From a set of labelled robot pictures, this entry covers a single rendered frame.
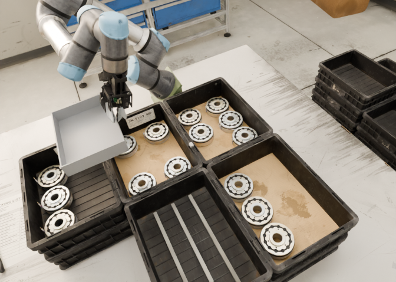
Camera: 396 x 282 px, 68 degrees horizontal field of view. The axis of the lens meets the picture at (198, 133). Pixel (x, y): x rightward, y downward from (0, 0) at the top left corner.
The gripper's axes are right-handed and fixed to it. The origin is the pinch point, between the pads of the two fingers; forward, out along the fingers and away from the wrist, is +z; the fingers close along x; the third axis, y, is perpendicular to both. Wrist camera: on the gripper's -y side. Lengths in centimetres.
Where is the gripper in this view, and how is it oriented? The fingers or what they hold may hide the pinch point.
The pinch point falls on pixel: (115, 117)
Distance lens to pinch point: 103.8
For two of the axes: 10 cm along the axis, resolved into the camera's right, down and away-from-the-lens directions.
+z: -1.6, 7.5, 6.4
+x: 8.6, -2.2, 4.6
